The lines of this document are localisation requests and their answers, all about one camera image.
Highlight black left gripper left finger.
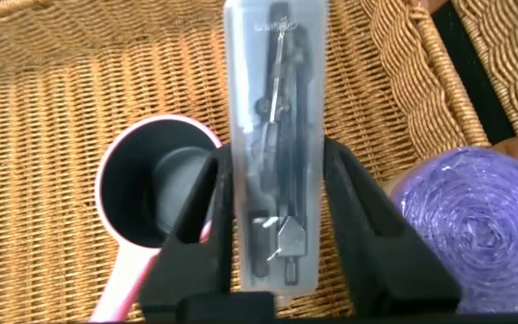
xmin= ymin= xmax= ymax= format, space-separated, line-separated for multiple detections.
xmin=136 ymin=143 xmax=236 ymax=321

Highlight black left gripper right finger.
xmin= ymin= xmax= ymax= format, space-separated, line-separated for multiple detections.
xmin=323 ymin=137 xmax=462 ymax=317

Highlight pink saucepan with handle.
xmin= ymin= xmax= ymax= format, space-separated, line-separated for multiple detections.
xmin=88 ymin=114 xmax=224 ymax=323

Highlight purple trash bag roll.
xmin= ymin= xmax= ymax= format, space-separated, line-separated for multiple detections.
xmin=382 ymin=146 xmax=518 ymax=315

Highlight clear plastic blister pack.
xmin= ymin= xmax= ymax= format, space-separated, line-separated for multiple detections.
xmin=222 ymin=0 xmax=330 ymax=301

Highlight wicker basket with brown handles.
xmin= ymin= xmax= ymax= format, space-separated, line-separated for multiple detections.
xmin=0 ymin=0 xmax=495 ymax=321
xmin=450 ymin=0 xmax=518 ymax=179

